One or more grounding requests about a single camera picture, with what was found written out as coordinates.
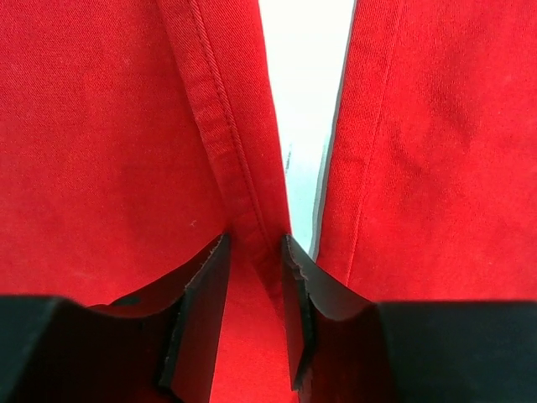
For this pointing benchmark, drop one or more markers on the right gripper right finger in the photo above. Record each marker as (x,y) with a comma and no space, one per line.
(345,348)

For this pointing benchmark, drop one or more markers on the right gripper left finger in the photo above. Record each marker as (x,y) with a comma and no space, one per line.
(156,344)

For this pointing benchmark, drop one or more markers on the red trousers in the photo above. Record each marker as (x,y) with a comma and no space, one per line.
(134,132)

